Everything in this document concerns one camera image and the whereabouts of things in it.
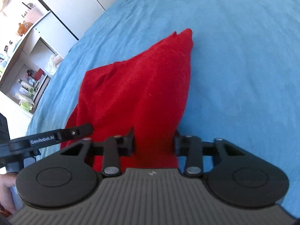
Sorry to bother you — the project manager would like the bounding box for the green packet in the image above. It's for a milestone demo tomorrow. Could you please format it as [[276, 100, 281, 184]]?
[[20, 100, 34, 112]]

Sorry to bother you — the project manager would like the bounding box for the red knit sweater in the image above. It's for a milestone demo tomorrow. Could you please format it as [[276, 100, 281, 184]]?
[[60, 28, 194, 169]]

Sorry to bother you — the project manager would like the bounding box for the white shelf desk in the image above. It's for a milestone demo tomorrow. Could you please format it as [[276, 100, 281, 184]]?
[[0, 10, 65, 118]]

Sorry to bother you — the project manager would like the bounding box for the person's left hand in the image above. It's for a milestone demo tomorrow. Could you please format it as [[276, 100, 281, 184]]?
[[0, 173, 19, 216]]

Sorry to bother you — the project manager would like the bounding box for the white and grey wardrobe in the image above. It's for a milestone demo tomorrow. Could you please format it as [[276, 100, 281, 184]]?
[[39, 0, 120, 41]]

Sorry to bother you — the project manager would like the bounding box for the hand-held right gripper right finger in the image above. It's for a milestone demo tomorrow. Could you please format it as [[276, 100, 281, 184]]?
[[173, 130, 252, 176]]

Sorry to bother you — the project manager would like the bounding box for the orange bear plush toy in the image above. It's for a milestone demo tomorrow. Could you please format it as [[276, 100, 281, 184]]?
[[18, 21, 32, 36]]

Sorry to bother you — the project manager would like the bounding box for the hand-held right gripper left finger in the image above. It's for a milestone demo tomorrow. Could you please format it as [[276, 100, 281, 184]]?
[[60, 127, 136, 178]]

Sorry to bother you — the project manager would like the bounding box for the pink woven basket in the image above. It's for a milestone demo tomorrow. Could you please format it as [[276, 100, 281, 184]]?
[[24, 3, 42, 23]]

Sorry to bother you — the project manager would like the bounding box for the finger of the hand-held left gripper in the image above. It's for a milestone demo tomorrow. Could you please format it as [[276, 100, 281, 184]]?
[[28, 123, 94, 149]]

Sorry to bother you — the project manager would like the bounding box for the white plastic bag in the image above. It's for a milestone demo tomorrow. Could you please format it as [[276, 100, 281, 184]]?
[[50, 54, 64, 70]]

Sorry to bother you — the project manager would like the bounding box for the bed with blue sheet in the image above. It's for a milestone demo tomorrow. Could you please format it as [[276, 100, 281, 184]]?
[[25, 0, 300, 219]]

